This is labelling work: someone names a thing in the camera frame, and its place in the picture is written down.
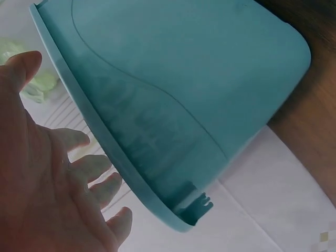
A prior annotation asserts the white cloth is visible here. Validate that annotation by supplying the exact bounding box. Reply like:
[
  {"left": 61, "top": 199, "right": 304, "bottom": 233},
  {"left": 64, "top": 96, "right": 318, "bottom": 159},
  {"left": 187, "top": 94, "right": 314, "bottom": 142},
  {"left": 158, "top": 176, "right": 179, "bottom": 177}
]
[{"left": 130, "top": 125, "right": 336, "bottom": 252}]

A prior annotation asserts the person's left hand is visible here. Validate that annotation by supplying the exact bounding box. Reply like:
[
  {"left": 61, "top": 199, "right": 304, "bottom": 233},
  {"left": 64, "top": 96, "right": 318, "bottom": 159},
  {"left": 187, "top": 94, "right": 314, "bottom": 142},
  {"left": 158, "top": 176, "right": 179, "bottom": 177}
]
[{"left": 0, "top": 50, "right": 133, "bottom": 252}]

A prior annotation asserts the green leafy vegetable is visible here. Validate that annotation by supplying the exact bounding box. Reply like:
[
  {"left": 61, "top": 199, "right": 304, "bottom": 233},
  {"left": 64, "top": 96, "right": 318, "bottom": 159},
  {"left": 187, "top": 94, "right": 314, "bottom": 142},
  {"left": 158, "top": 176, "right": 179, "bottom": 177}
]
[{"left": 0, "top": 36, "right": 62, "bottom": 104}]

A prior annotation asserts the white ridged strainer basket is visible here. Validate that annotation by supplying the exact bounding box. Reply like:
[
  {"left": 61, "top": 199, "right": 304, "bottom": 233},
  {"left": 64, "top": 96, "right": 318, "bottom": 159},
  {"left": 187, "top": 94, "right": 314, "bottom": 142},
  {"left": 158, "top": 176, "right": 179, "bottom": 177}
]
[{"left": 0, "top": 0, "right": 131, "bottom": 211}]

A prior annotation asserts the teal plastic basin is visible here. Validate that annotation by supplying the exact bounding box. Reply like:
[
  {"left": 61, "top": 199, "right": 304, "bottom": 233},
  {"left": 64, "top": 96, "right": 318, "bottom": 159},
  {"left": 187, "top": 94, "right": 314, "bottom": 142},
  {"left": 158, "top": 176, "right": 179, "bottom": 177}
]
[{"left": 28, "top": 0, "right": 312, "bottom": 234}]

